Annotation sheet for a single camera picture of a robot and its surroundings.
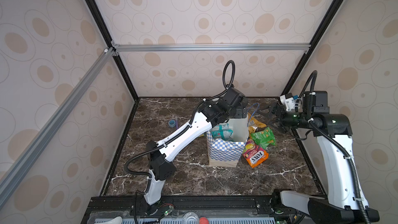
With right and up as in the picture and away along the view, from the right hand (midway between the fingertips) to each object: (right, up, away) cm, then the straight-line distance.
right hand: (262, 116), depth 65 cm
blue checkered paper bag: (-13, -18, +8) cm, 24 cm away
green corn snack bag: (+11, -14, +27) cm, 33 cm away
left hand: (-6, +4, +6) cm, 9 cm away
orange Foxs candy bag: (+4, -22, +23) cm, 32 cm away
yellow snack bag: (+8, -6, +35) cm, 37 cm away
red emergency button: (-25, -46, +3) cm, 52 cm away
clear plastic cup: (-31, -46, +6) cm, 56 cm away
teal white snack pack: (-13, -10, +29) cm, 33 cm away
